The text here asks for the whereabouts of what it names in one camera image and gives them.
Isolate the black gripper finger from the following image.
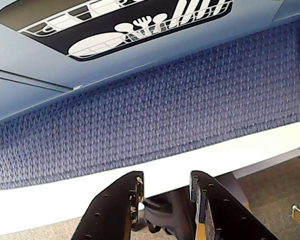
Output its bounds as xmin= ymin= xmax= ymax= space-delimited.
xmin=70 ymin=170 xmax=145 ymax=240
xmin=188 ymin=170 xmax=279 ymax=240

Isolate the blue dishwasher door with print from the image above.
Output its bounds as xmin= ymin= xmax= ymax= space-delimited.
xmin=0 ymin=0 xmax=282 ymax=89

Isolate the white flat board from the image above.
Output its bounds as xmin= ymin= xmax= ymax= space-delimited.
xmin=0 ymin=124 xmax=300 ymax=238

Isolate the blue woven mat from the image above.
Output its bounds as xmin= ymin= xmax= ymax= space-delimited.
xmin=0 ymin=19 xmax=300 ymax=192

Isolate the blue toy kitchen body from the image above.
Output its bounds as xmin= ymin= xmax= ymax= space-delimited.
xmin=0 ymin=72 xmax=76 ymax=125

